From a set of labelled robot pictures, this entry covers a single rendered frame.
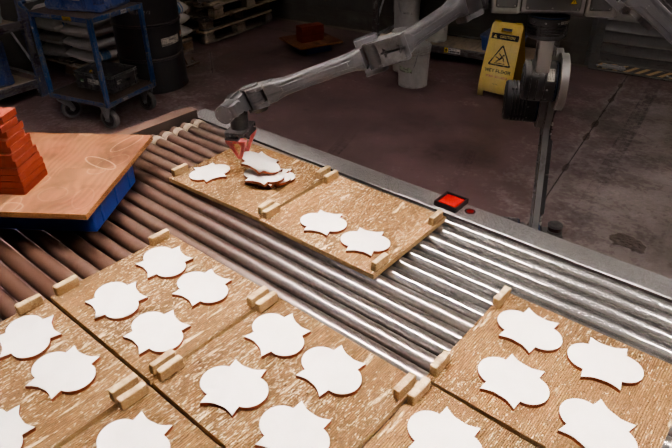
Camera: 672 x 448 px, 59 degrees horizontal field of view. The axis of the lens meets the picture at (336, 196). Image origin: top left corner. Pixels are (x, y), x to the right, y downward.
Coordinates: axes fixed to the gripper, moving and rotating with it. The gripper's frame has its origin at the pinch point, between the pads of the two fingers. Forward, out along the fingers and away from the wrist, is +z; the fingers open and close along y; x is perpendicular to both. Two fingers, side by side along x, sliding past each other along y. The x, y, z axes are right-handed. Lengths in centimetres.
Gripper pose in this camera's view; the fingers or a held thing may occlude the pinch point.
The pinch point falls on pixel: (243, 152)
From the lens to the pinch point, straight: 195.0
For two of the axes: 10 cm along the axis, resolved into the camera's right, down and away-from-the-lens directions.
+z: 0.3, 8.6, 5.1
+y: 2.7, -5.0, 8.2
